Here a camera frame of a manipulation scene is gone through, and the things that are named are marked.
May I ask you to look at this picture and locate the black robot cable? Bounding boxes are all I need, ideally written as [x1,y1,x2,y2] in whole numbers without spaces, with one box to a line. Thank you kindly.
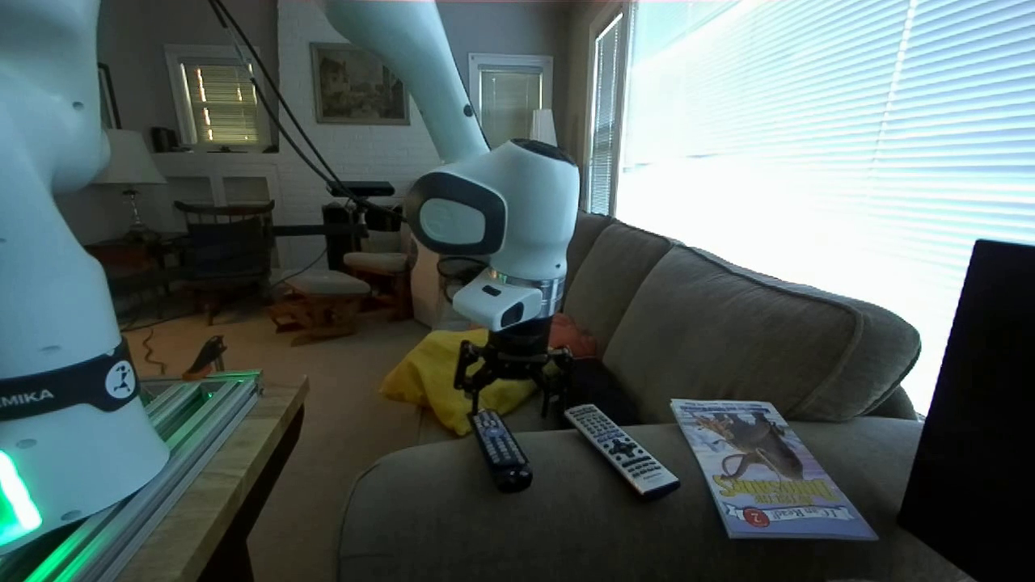
[202,0,364,205]

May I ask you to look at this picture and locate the tall narrow window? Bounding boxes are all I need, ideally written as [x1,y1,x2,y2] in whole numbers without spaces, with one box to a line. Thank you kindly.
[584,11,632,220]

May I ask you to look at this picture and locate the grey fabric couch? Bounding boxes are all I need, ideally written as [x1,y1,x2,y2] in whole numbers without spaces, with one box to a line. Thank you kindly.
[332,208,973,582]

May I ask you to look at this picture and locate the white remote control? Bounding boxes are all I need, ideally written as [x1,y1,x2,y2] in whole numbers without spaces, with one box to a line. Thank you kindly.
[564,400,682,503]

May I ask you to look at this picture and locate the white framed window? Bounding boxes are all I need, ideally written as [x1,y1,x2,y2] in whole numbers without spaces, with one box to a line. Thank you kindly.
[467,52,558,150]

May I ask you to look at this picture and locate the yellow cloth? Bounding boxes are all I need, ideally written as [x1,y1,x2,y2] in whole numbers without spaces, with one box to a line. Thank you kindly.
[378,327,543,439]

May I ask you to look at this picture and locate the orange cushion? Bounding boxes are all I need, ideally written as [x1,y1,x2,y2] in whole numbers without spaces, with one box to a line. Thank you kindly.
[545,314,601,361]

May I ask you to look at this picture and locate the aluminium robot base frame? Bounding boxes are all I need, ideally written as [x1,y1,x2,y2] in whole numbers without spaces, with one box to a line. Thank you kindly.
[0,370,265,582]

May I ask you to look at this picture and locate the dinosaur picture book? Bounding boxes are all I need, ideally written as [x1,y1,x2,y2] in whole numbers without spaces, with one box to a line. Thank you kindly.
[665,394,881,543]

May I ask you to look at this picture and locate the white floor lamp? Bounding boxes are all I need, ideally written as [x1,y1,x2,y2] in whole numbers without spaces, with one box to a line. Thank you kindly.
[527,106,564,150]

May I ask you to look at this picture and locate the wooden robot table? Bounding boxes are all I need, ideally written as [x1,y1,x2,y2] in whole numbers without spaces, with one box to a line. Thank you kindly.
[108,373,313,582]

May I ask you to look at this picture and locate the large white window blinds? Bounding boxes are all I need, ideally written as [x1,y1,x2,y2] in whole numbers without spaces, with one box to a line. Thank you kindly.
[610,0,1035,417]

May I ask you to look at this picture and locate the dark wooden chair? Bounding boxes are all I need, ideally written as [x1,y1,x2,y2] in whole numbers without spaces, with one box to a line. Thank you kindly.
[175,199,277,323]

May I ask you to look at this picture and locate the small dark floor object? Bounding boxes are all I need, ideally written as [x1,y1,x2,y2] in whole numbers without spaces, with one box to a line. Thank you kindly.
[182,332,233,383]

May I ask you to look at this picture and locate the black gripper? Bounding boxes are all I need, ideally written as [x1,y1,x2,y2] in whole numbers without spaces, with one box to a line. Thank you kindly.
[450,314,578,425]

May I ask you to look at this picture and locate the black stand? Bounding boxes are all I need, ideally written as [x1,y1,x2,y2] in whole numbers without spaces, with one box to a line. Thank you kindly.
[321,177,412,273]

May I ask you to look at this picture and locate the black lampshade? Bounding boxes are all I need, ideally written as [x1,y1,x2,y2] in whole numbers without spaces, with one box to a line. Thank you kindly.
[895,235,1035,582]

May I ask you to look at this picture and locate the small window with blinds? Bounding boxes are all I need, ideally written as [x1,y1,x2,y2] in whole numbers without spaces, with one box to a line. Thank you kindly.
[161,44,282,154]

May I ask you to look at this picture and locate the beige armchair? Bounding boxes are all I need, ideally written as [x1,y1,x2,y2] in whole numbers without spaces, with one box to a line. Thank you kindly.
[368,247,456,327]

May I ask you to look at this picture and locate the white cushioned wooden footstool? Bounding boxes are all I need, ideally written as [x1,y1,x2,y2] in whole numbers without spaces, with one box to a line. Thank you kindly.
[265,264,378,348]

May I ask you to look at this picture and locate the black remote control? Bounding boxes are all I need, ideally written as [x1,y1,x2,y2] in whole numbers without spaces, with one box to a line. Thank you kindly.
[468,403,537,495]

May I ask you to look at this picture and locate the framed wall picture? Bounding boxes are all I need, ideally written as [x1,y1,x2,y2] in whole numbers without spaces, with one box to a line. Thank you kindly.
[307,39,413,129]

